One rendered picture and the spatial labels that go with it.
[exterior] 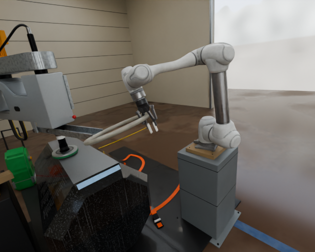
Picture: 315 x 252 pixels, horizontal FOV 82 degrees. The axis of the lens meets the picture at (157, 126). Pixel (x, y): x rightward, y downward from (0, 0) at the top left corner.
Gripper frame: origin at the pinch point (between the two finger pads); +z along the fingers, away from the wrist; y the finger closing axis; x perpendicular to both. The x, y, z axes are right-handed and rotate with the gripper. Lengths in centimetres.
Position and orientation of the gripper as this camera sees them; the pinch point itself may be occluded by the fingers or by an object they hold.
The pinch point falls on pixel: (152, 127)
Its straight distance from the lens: 120.4
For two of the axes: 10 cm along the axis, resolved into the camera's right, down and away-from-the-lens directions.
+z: 4.0, 9.0, 1.6
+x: -2.1, 2.6, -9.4
